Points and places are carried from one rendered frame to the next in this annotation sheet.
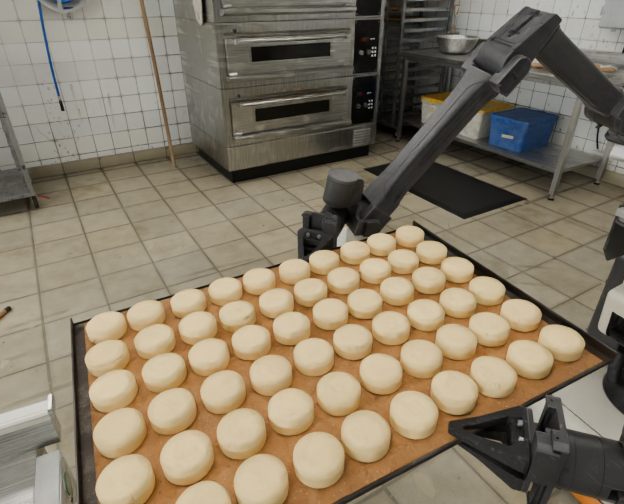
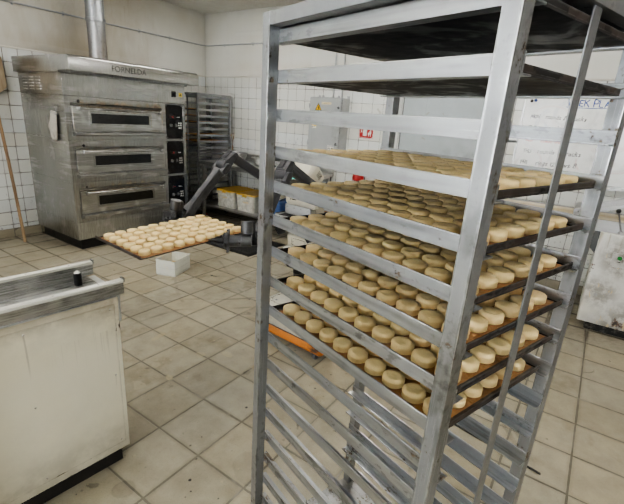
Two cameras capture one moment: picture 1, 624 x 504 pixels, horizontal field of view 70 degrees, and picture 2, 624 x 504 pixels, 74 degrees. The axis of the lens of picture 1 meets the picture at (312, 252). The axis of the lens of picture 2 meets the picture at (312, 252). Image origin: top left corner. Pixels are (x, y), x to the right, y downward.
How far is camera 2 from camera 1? 164 cm
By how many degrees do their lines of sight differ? 26
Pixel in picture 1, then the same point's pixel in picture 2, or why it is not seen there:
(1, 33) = not seen: outside the picture
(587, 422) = not seen: hidden behind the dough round
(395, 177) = (194, 201)
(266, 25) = (105, 142)
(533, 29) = (230, 156)
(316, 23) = (140, 142)
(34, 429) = (87, 267)
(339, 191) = (175, 205)
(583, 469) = (233, 238)
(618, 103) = not seen: hidden behind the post
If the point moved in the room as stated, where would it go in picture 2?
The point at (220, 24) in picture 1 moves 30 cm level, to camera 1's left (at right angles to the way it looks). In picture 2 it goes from (72, 141) to (38, 140)
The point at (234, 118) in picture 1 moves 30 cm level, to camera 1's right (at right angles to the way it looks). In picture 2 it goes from (83, 202) to (114, 201)
